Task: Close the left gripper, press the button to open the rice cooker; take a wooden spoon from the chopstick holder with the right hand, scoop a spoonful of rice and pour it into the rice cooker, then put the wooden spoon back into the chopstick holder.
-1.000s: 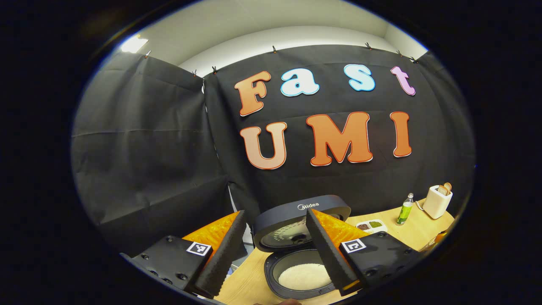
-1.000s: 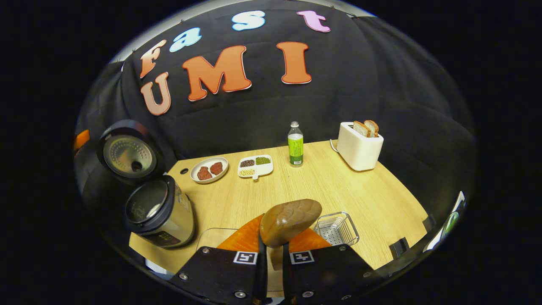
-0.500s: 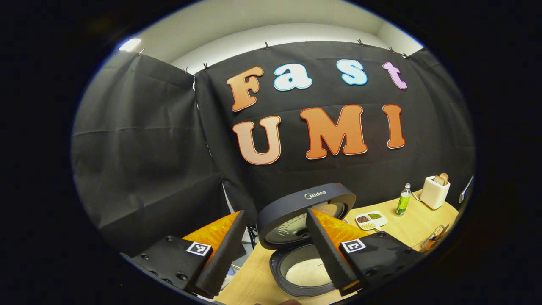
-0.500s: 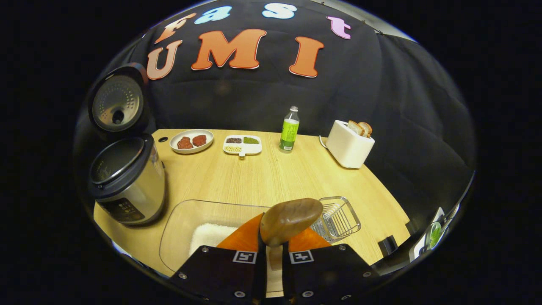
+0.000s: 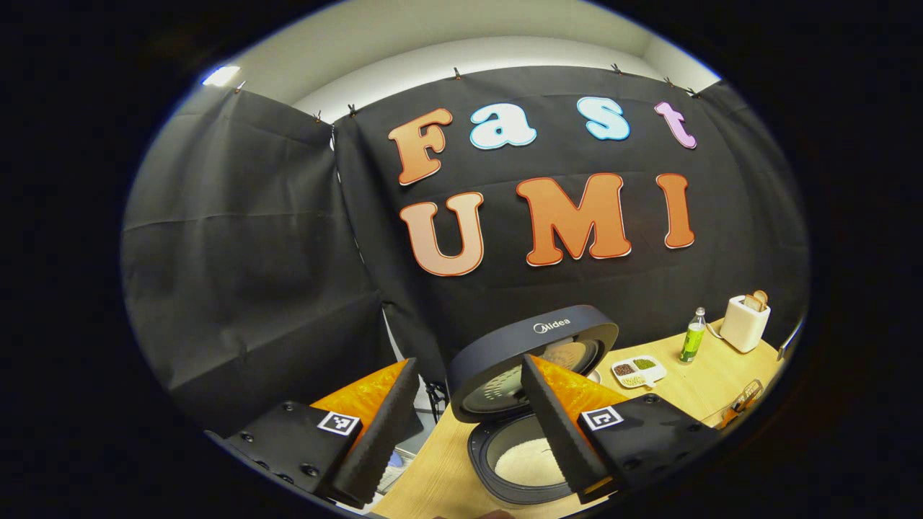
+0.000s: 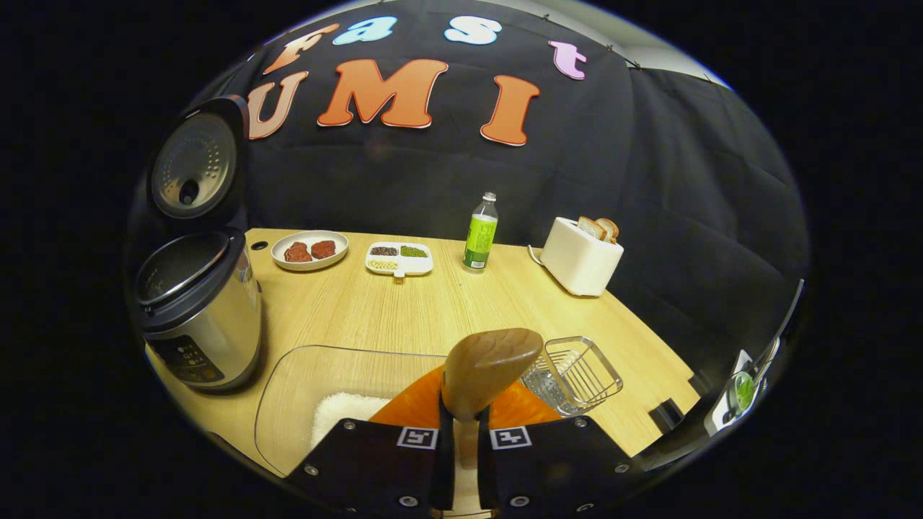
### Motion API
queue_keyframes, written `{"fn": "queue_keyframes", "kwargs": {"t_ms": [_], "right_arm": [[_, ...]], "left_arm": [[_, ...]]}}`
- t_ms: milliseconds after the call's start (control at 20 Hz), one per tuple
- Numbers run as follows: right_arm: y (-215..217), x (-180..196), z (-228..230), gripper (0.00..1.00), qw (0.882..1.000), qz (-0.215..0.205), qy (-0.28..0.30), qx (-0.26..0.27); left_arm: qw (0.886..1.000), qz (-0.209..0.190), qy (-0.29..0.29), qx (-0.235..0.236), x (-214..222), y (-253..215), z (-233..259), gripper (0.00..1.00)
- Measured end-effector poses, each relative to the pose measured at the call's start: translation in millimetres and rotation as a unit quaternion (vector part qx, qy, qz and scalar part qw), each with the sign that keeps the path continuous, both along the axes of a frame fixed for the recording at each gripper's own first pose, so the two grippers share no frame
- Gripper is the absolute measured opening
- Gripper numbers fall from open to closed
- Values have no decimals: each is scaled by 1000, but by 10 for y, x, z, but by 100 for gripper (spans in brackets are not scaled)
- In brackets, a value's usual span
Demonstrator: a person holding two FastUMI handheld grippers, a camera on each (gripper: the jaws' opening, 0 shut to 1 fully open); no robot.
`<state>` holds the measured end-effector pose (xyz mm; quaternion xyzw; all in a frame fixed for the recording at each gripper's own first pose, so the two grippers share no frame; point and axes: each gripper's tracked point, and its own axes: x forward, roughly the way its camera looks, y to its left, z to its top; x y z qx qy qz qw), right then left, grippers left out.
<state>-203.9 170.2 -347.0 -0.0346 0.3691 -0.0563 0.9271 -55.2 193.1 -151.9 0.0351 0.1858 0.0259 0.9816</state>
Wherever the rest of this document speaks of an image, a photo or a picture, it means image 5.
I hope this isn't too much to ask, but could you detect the white rice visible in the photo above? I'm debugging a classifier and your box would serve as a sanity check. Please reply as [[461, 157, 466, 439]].
[[494, 435, 567, 488]]

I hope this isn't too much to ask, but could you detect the white divided dish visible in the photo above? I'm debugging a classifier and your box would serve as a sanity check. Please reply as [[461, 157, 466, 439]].
[[611, 355, 668, 389]]

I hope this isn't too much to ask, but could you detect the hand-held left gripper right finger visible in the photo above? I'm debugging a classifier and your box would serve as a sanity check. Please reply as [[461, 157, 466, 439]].
[[519, 355, 723, 504]]

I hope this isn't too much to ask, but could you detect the dark grey rice cooker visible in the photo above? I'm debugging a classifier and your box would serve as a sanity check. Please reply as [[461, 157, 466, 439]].
[[447, 305, 619, 505]]

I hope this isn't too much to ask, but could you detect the white toaster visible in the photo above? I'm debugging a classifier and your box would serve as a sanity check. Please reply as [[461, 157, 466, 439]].
[[720, 294, 772, 354]]

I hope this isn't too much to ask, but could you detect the green drink bottle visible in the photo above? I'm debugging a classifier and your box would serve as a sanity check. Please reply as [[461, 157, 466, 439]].
[[680, 308, 707, 363]]

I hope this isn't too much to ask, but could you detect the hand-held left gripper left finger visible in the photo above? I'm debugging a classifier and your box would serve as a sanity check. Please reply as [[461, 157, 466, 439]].
[[209, 358, 421, 507]]

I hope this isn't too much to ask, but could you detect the black backdrop cloth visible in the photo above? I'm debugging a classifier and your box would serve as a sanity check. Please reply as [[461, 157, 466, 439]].
[[121, 65, 812, 437]]

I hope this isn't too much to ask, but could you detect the row of black cloth clips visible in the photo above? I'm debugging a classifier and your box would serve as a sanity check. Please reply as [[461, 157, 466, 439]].
[[234, 63, 702, 123]]

